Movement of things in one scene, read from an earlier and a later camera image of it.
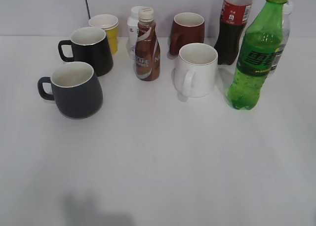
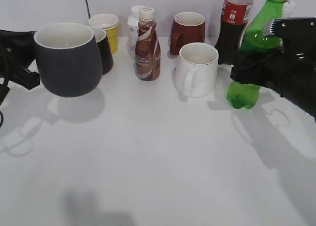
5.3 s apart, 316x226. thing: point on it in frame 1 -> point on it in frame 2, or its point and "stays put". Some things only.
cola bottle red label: (236, 11) stays put
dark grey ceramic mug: (77, 91) -> (68, 60)
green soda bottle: (262, 46) stays put
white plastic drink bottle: (132, 31) stays put
